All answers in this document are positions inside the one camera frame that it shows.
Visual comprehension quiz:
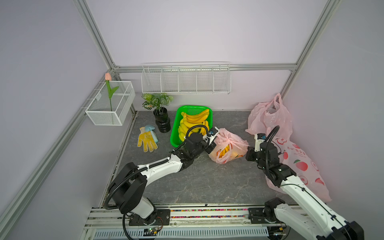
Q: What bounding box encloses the orange-yellow banana bunch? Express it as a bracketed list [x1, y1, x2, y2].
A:
[217, 145, 244, 161]

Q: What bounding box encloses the pink peach printed bag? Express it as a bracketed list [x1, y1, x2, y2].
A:
[272, 137, 332, 203]

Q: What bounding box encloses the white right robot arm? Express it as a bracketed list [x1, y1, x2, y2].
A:
[246, 141, 365, 240]

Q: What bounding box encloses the yellow banana bunch in basket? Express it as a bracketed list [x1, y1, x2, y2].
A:
[178, 109, 210, 142]

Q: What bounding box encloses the plain pink plastic bag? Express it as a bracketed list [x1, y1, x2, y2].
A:
[246, 93, 293, 140]

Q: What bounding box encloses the green plastic basket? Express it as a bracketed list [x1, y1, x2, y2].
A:
[170, 106, 213, 148]

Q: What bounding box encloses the black ceramic vase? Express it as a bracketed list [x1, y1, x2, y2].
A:
[153, 107, 171, 133]

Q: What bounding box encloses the yellow knitted work glove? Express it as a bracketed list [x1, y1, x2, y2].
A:
[137, 127, 158, 153]

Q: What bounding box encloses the green variegated artificial plant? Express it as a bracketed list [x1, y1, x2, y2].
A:
[142, 93, 174, 116]

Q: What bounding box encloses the artificial pink tulip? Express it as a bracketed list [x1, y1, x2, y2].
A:
[105, 73, 119, 111]

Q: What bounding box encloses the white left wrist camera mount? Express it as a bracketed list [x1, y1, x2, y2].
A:
[204, 127, 219, 147]

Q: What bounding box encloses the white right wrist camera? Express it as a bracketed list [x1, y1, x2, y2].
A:
[255, 133, 267, 152]

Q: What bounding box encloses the black corrugated cable conduit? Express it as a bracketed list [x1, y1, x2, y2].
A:
[103, 124, 211, 209]

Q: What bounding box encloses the white wire wall shelf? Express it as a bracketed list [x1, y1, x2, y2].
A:
[141, 62, 232, 94]

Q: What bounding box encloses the white wire wall basket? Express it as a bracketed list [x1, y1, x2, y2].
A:
[85, 81, 136, 126]

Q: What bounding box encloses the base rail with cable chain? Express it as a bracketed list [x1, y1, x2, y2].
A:
[80, 204, 300, 240]

